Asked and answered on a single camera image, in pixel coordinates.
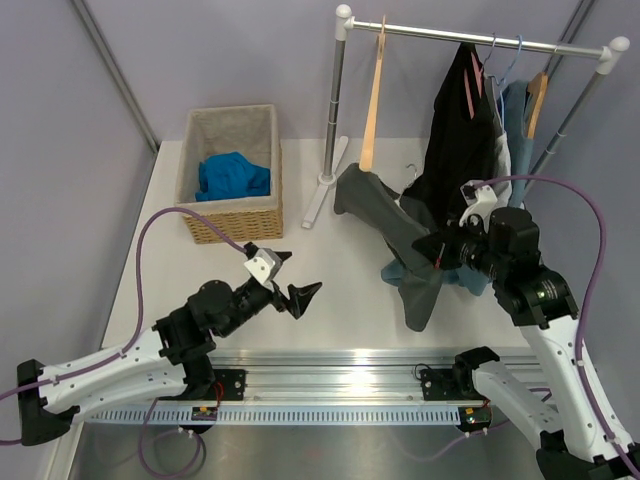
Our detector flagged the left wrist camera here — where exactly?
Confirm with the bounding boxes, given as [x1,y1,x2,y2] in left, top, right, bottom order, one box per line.
[244,242,282,287]

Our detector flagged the black t shirt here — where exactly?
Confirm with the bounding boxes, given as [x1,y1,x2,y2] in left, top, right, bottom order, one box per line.
[405,43,495,227]

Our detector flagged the bright blue t shirt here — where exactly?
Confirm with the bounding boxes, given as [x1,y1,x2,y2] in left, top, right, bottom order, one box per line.
[195,152,271,202]

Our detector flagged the steel blue t shirt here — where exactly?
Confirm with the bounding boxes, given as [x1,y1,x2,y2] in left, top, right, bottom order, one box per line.
[381,80,534,296]

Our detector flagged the pink hanger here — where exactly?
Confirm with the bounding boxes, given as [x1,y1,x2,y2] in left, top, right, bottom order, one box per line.
[463,51,484,120]

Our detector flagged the metal clothes rack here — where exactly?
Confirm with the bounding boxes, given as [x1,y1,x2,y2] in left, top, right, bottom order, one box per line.
[301,1,630,229]

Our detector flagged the blue wire hanger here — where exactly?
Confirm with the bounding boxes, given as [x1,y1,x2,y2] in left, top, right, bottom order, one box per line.
[494,34,524,131]

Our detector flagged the white plastic hanger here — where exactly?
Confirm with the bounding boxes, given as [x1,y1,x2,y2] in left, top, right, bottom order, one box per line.
[394,163,421,208]

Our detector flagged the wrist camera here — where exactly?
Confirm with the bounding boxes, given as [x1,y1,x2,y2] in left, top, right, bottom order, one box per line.
[244,242,282,287]
[459,180,498,227]

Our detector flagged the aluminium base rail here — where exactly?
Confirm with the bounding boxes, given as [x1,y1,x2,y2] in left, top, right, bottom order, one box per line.
[64,347,556,405]

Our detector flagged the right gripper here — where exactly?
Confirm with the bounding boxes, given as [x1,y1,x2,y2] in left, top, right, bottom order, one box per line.
[414,211,507,280]

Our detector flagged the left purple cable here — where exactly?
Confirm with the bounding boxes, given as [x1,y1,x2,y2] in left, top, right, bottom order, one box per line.
[0,206,251,446]

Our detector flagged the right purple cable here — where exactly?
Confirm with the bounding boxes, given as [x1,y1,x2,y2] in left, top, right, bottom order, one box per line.
[474,175,640,466]

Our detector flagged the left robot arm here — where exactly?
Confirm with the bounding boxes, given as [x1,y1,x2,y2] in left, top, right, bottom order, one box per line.
[17,245,322,446]

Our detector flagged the brown wooden hanger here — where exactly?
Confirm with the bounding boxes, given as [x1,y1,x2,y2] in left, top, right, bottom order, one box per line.
[526,72,549,139]

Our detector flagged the wicker laundry basket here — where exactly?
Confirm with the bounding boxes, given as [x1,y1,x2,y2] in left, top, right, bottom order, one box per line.
[174,104,284,242]

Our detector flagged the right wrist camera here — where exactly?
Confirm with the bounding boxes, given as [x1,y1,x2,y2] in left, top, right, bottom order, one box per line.
[459,180,498,227]

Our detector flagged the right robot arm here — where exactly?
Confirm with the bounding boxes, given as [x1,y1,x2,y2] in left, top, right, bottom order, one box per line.
[413,207,639,479]

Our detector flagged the dark grey t shirt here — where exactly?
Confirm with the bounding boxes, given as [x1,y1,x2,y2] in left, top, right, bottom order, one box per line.
[334,163,443,332]

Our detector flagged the light wooden hanger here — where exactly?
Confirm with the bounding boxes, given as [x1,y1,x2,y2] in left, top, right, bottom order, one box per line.
[359,17,386,172]

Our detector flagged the purple cable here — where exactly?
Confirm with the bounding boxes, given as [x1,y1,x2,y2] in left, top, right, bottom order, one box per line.
[474,175,640,466]
[0,206,251,446]

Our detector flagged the slotted cable duct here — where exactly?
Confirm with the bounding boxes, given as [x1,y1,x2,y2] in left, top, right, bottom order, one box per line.
[87,403,461,426]

